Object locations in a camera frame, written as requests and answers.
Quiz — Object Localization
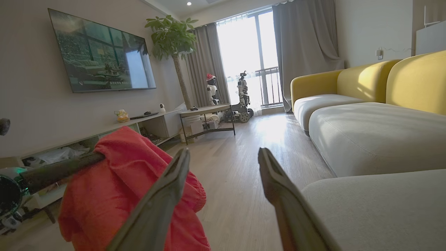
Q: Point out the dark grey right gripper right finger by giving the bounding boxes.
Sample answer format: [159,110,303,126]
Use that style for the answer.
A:
[258,147,340,251]

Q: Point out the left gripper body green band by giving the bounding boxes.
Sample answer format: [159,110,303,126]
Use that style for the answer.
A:
[0,167,32,232]

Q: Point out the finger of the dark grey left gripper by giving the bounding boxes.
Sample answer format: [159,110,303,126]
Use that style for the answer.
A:
[19,153,106,195]

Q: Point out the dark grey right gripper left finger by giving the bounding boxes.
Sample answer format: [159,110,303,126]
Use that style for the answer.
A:
[106,148,190,251]

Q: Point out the red garment with striped trim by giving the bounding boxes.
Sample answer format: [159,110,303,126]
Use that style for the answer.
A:
[58,126,212,251]

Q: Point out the white plastic bag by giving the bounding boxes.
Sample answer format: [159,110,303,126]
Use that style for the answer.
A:
[33,146,92,165]

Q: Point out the cardboard box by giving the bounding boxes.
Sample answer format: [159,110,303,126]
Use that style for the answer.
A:
[179,127,196,143]

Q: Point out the long white television cabinet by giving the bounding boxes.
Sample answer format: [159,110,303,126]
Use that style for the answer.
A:
[0,109,184,223]

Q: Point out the black remote control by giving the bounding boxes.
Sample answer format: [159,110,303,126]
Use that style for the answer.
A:
[130,112,159,120]

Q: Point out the white bucket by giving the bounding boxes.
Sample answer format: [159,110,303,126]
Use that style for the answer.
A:
[183,115,205,135]

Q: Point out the yellow and grey sofa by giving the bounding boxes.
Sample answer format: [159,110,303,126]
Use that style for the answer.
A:
[290,50,446,251]

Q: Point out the wheeled grey robot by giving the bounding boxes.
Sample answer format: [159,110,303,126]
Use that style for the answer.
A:
[224,71,254,123]

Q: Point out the white robot with santa hat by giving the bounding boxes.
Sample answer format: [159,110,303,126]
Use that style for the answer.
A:
[206,73,221,106]

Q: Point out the grey curtain beside tree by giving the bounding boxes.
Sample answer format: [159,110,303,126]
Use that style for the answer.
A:
[185,23,231,107]

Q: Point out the balcony glass door with railing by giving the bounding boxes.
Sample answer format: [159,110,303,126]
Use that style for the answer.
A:
[216,9,283,109]

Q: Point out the grey curtain beside sofa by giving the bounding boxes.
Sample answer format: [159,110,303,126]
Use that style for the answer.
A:
[272,0,345,113]

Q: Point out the tall green potted tree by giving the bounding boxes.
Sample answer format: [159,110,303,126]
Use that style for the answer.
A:
[145,15,199,109]

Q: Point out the round side table black frame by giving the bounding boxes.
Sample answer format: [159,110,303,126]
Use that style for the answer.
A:
[178,104,236,145]

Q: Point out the wall-mounted flat television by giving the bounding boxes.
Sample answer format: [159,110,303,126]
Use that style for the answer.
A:
[48,8,157,93]

